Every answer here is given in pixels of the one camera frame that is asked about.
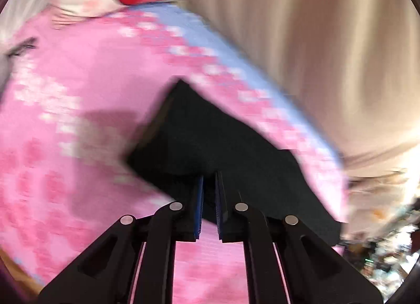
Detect black pants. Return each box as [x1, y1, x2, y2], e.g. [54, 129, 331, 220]
[126, 79, 344, 247]

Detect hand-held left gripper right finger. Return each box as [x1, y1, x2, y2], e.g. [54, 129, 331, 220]
[214, 171, 384, 304]

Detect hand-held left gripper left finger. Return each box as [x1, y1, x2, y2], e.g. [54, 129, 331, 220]
[37, 174, 204, 304]

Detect white cloth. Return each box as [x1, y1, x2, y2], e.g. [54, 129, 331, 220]
[0, 0, 55, 89]

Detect beige curtain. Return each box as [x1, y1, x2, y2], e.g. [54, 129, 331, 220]
[179, 0, 420, 181]

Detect pink floral bed sheet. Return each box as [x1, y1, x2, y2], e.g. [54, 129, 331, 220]
[0, 4, 351, 304]

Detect colourful clutter pile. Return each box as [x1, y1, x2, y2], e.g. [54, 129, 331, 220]
[339, 173, 420, 301]

